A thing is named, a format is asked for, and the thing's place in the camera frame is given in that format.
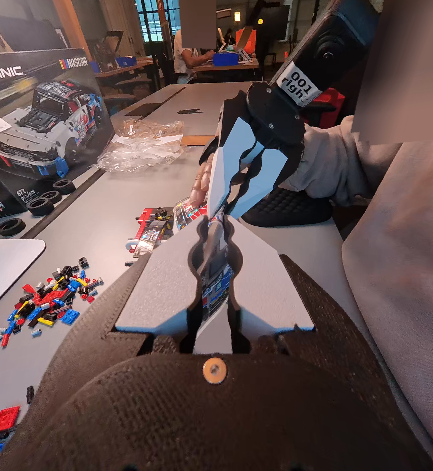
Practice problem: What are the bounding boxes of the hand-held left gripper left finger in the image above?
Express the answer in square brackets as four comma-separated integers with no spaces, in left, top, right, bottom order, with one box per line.
[115,214,207,336]

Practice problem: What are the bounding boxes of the person's right forearm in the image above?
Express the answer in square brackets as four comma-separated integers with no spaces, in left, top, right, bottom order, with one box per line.
[280,115,405,207]

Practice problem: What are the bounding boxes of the partly built lego car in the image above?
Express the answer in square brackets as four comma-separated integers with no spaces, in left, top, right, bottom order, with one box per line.
[125,207,175,266]

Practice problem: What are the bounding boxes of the person's torso beige hoodie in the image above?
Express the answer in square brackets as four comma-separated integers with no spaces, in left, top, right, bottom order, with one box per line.
[342,140,433,468]

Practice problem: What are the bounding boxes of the red square lego plate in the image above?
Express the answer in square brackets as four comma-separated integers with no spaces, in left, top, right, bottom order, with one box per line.
[0,406,21,433]

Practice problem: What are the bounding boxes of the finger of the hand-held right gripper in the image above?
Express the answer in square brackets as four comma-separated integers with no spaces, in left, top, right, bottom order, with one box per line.
[225,147,290,218]
[206,118,256,219]

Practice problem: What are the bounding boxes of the pile of mixed lego bricks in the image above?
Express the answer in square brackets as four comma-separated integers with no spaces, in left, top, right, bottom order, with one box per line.
[0,263,105,355]

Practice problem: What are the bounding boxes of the large paned window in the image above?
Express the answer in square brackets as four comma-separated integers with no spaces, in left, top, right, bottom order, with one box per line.
[137,0,180,43]

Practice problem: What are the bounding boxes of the lego set box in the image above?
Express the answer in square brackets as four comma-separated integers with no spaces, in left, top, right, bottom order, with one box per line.
[0,48,116,218]

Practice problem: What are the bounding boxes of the holographic sticker sheet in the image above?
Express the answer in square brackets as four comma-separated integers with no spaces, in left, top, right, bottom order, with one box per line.
[173,197,236,332]

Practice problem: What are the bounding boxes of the person's right hand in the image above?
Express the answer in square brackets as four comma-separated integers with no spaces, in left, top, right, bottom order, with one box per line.
[190,156,214,207]

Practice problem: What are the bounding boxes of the black wrist rest pad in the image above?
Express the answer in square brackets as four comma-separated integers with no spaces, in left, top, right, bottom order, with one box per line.
[242,188,333,227]

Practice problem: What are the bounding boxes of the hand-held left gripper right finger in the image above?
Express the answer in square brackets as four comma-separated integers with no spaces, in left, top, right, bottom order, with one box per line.
[224,215,314,338]

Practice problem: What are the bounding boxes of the clear plastic bags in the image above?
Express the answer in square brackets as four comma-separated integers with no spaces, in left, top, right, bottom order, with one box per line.
[91,119,184,173]

